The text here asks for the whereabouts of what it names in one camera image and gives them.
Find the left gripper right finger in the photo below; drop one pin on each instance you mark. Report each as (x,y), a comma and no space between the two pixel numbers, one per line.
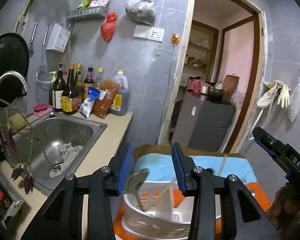
(202,226)

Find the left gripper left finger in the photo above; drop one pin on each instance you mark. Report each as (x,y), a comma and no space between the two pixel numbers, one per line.
(107,182)

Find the steel spoon plain handle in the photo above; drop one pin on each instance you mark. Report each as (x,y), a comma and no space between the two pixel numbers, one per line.
(134,182)

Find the white plastic utensil holder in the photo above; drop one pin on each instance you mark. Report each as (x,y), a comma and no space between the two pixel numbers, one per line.
(167,212)

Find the person's right hand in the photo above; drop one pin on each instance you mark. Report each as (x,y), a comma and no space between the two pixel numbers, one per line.
(284,213)

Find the grey dishcloth in sink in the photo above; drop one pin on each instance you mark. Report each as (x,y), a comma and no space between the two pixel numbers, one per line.
(68,154)

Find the grey mini fridge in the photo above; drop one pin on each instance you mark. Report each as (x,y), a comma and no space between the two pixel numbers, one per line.
(202,125)

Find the stainless steel sink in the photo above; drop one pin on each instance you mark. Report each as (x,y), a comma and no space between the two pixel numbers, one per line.
(55,129)

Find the red brown spice bag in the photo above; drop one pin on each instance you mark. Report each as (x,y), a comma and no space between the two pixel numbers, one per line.
(103,104)

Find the blue white salt bag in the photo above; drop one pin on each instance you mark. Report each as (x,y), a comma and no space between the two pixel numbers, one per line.
(87,105)

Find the cream rubber gloves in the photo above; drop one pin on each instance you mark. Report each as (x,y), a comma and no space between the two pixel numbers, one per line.
(276,89)

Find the large oil jug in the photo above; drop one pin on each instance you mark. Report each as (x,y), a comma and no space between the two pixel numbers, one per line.
(120,103)

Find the dark bowl on fridge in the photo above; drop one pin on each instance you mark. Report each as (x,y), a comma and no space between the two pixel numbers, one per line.
(215,95)

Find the dark soy sauce bottle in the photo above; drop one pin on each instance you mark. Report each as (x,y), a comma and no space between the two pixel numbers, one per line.
(70,95)

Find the pink soap dish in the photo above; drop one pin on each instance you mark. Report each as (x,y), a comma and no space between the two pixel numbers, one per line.
(42,109)

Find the wooden cutting board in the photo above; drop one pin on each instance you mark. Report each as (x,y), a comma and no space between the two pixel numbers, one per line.
(229,85)

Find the pump dispenser bottle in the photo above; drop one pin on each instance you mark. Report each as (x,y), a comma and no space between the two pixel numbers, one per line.
(57,90)

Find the dried plant branch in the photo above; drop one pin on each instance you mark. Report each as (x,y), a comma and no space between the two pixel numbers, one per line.
(33,137)

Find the wooden storage shelf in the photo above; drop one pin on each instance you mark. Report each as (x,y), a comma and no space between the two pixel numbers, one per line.
(201,52)

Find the white hanging basket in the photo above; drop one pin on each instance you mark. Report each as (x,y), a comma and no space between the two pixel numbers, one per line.
(58,38)

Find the red plastic bag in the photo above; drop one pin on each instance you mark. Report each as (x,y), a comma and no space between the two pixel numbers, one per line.
(108,26)

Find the black wok pan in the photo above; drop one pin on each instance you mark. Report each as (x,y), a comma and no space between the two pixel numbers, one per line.
(14,55)

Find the clear bag dried goods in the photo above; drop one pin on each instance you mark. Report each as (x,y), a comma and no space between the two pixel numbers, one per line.
(141,11)

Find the clear plastic wall bag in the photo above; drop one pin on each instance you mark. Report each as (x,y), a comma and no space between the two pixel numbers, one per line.
(294,107)

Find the wire mesh strainer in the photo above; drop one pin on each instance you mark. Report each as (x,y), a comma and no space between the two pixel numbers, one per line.
(43,76)

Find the orange wall hook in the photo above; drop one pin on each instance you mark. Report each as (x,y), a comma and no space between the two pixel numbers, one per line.
(175,38)

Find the white wall socket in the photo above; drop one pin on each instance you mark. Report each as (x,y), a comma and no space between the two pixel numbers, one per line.
(149,33)

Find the metal wall shelf rack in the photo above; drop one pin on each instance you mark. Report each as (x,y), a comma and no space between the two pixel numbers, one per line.
(92,13)

